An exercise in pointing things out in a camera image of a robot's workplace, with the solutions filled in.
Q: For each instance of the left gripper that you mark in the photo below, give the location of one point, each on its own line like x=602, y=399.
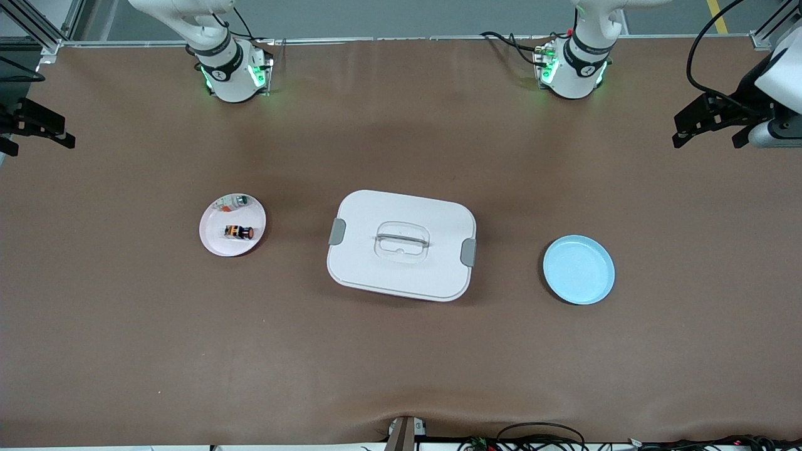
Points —
x=744, y=95

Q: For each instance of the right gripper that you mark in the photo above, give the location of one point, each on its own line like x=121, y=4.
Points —
x=14, y=119

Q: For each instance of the orange black switch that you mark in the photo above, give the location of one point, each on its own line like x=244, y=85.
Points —
x=238, y=232

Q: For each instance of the blue round plate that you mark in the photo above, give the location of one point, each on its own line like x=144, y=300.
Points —
x=576, y=275

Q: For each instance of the pink round plate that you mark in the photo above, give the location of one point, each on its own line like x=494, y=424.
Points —
x=219, y=245

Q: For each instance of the small white red toy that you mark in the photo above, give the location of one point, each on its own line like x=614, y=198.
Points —
x=240, y=200

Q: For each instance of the grey box latch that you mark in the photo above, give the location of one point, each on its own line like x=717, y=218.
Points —
x=337, y=232
x=468, y=252

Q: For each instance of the white lidded storage box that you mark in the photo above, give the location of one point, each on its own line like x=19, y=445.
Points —
x=363, y=269

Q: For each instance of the brown table mat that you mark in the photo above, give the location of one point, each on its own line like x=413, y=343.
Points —
x=401, y=363

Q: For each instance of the aluminium frame strut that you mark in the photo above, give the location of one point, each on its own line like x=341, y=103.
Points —
x=761, y=41
x=49, y=45

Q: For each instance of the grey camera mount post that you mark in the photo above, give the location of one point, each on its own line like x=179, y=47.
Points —
x=401, y=438

